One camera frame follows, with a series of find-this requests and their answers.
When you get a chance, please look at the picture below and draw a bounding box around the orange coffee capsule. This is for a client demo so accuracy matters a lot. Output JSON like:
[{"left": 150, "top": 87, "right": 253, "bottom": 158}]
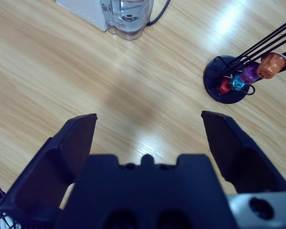
[{"left": 256, "top": 52, "right": 286, "bottom": 80}]

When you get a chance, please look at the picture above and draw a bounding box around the white capsule coffee machine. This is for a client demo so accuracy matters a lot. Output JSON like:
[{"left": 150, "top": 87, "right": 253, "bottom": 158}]
[{"left": 54, "top": 0, "right": 155, "bottom": 41}]

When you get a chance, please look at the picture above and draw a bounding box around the red coffee capsule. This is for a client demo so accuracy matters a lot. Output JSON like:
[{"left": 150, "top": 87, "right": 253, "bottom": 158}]
[{"left": 218, "top": 76, "right": 232, "bottom": 95}]

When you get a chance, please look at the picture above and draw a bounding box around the black machine power cable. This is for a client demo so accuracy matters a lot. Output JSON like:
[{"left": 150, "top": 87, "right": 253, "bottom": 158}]
[{"left": 146, "top": 0, "right": 172, "bottom": 26}]

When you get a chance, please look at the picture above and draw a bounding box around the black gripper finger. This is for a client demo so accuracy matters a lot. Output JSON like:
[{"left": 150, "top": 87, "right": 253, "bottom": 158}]
[
  {"left": 0, "top": 114, "right": 98, "bottom": 229},
  {"left": 201, "top": 111, "right": 286, "bottom": 194}
]

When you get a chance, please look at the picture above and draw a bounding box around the teal coffee capsule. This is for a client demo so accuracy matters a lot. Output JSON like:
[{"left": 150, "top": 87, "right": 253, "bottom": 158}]
[{"left": 230, "top": 73, "right": 245, "bottom": 91}]

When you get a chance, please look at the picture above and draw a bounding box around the purple coffee capsule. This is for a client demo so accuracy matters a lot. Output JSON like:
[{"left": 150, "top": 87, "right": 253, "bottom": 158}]
[{"left": 240, "top": 62, "right": 260, "bottom": 84}]

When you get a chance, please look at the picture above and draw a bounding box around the black capsule holder with rods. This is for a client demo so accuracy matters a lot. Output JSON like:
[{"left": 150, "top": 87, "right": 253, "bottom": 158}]
[{"left": 203, "top": 15, "right": 286, "bottom": 104}]

